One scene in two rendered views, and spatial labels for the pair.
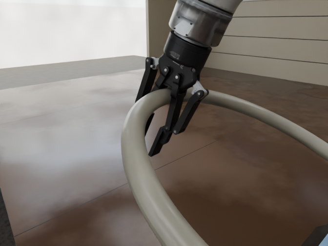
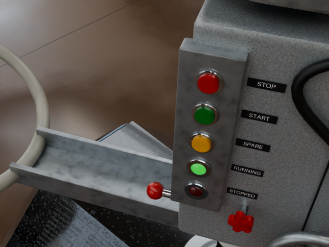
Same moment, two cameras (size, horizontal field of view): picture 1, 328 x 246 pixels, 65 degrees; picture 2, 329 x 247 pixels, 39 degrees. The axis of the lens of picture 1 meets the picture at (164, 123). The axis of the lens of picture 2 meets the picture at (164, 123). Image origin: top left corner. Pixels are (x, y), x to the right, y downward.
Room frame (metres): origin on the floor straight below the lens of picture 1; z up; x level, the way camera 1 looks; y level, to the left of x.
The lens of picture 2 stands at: (-0.44, -0.56, 1.81)
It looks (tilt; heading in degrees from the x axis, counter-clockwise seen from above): 42 degrees down; 353
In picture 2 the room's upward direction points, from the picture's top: 2 degrees clockwise
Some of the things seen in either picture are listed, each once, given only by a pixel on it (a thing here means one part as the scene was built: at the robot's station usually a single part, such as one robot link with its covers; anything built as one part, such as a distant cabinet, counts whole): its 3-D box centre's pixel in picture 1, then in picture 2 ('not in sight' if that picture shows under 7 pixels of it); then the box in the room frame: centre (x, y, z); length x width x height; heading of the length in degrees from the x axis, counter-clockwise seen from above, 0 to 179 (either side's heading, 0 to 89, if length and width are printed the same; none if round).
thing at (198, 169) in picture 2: not in sight; (199, 167); (0.00, -0.67, 1.32); 0.02 x 0.01 x 0.02; 68
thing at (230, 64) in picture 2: not in sight; (203, 135); (0.01, -0.68, 1.37); 0.08 x 0.03 x 0.28; 68
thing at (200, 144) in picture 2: not in sight; (201, 143); (-0.01, -0.67, 1.37); 0.03 x 0.01 x 0.03; 68
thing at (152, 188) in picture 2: not in sight; (167, 193); (0.07, -0.64, 1.17); 0.08 x 0.03 x 0.03; 68
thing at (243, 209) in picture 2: not in sight; (242, 214); (-0.03, -0.74, 1.24); 0.04 x 0.04 x 0.04; 68
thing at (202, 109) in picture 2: not in sight; (204, 115); (-0.01, -0.67, 1.42); 0.03 x 0.01 x 0.03; 68
